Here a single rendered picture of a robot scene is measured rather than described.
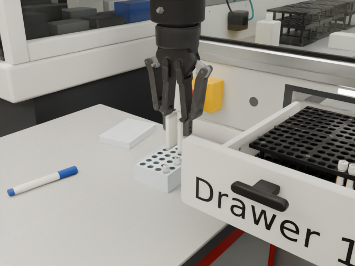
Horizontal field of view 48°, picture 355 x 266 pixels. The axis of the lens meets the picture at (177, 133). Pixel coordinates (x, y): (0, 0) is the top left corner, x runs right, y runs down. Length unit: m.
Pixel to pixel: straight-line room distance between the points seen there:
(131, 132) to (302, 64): 0.42
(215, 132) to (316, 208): 0.52
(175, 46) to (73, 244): 0.35
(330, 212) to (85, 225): 0.39
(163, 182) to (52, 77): 0.58
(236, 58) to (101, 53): 0.55
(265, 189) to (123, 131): 0.55
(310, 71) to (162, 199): 0.38
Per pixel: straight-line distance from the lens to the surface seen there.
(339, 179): 0.59
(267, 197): 0.48
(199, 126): 1.00
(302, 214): 0.51
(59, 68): 1.22
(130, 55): 1.39
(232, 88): 0.91
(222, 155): 0.54
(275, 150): 0.62
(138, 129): 0.98
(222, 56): 0.91
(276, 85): 0.86
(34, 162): 0.92
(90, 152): 0.93
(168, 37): 0.66
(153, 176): 0.76
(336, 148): 0.65
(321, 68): 0.81
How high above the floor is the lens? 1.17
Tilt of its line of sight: 24 degrees down
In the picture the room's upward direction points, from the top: straight up
